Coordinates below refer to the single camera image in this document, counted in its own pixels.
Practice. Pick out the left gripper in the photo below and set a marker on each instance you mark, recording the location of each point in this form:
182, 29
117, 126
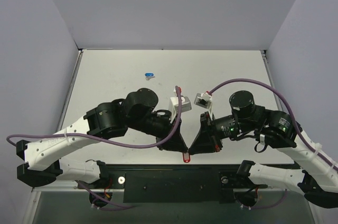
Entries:
167, 132

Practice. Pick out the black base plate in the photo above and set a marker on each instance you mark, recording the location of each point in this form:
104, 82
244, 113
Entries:
177, 183

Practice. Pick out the blue key tag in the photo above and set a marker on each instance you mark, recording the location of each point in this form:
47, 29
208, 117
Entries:
149, 74

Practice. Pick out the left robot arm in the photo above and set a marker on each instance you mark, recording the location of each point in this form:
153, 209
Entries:
130, 122

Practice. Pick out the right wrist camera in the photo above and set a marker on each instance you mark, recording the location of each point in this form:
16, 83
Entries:
204, 100

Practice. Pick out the red key tag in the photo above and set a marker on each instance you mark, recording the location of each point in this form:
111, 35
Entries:
186, 157

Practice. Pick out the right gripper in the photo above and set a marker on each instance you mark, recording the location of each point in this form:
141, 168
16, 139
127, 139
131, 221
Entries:
209, 131

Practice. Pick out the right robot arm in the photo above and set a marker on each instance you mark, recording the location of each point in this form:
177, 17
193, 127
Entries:
314, 179

